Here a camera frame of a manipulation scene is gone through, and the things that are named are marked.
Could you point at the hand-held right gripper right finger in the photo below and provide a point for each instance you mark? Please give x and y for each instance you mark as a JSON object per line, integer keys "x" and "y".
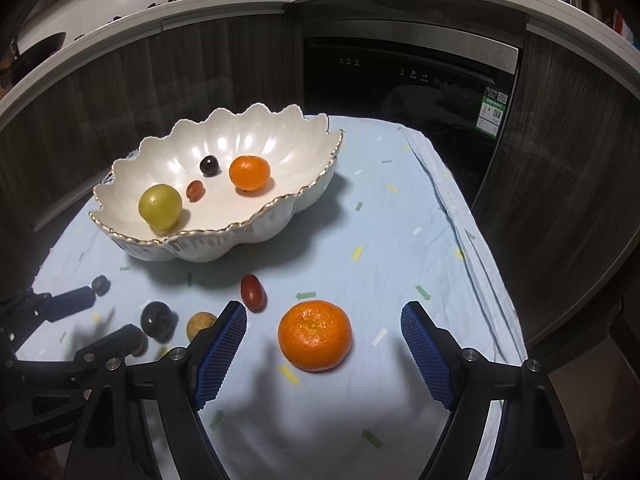
{"x": 425, "y": 355}

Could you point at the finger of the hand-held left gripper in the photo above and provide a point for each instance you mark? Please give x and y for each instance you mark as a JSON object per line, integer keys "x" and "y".
{"x": 65, "y": 305}
{"x": 110, "y": 342}

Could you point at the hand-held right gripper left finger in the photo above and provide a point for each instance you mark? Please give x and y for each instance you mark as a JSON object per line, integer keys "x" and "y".
{"x": 222, "y": 355}

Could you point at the blueberry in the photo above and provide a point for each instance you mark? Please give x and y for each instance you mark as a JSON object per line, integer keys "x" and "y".
{"x": 101, "y": 285}

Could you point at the dull dark purple grape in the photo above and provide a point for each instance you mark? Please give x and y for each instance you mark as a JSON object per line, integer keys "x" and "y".
{"x": 157, "y": 321}

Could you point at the red cherry tomato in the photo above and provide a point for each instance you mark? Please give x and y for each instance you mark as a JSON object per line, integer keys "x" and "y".
{"x": 253, "y": 292}
{"x": 195, "y": 190}

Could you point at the orange mandarin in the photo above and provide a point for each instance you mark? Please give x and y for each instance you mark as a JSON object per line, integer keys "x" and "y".
{"x": 250, "y": 172}
{"x": 315, "y": 335}

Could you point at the green round pear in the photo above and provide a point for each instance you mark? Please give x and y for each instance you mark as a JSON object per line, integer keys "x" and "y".
{"x": 160, "y": 207}

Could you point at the dark purple plum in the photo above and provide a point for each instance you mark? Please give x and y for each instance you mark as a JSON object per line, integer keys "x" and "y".
{"x": 209, "y": 165}

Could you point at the white scalloped ceramic bowl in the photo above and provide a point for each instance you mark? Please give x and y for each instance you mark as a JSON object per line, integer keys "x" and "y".
{"x": 280, "y": 160}

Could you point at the light blue patterned tablecloth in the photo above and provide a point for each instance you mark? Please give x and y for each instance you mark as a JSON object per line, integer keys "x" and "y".
{"x": 350, "y": 260}

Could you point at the black wok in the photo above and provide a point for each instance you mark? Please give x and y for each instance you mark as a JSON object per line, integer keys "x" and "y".
{"x": 40, "y": 50}

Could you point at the black built-in dishwasher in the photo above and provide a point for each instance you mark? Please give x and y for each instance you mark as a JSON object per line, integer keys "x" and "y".
{"x": 400, "y": 85}

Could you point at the dark wood kitchen counter cabinet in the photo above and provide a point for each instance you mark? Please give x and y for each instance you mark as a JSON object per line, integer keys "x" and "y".
{"x": 225, "y": 60}

